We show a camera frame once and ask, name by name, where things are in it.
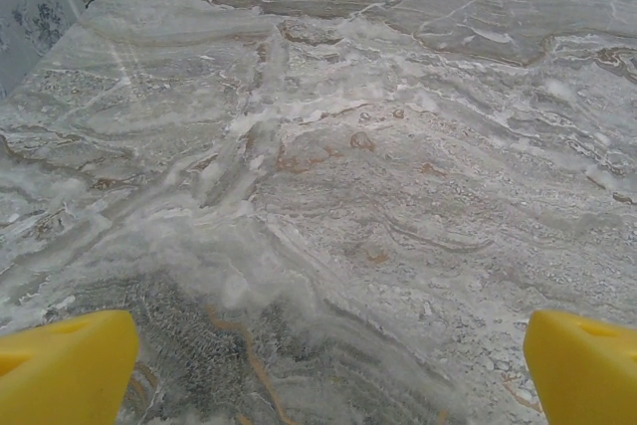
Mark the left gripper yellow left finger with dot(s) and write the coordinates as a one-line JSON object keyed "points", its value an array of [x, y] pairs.
{"points": [[64, 375]]}

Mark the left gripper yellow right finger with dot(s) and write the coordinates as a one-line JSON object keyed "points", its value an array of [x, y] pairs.
{"points": [[587, 375]]}

